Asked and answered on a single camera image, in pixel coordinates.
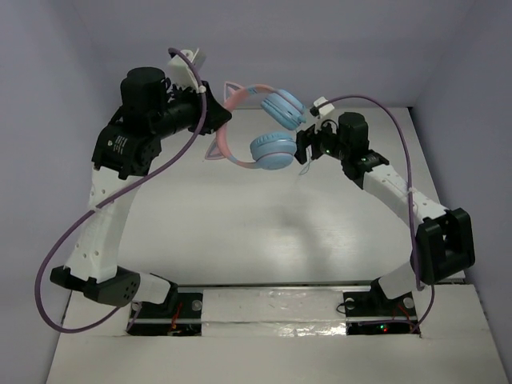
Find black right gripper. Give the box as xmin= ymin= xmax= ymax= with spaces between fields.
xmin=287 ymin=115 xmax=350 ymax=165

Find pink blue cat-ear headphones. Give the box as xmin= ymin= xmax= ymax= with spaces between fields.
xmin=205 ymin=82 xmax=306 ymax=170

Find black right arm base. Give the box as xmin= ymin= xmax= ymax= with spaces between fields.
xmin=336 ymin=291 xmax=419 ymax=336

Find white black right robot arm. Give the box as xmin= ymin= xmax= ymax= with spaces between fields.
xmin=295 ymin=112 xmax=475 ymax=314

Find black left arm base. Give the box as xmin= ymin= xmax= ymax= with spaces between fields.
xmin=126 ymin=292 xmax=203 ymax=337

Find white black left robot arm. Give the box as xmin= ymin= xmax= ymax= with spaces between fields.
xmin=50 ymin=67 xmax=305 ymax=315

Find white foam front panel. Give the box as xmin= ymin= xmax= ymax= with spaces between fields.
xmin=48 ymin=286 xmax=507 ymax=383

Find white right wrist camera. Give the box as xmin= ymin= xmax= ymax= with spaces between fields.
xmin=310 ymin=97 xmax=335 ymax=119

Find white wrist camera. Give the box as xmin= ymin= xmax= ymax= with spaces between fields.
xmin=310 ymin=97 xmax=335 ymax=119
xmin=167 ymin=48 xmax=206 ymax=90

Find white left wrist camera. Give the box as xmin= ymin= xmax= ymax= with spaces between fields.
xmin=167 ymin=48 xmax=206 ymax=90

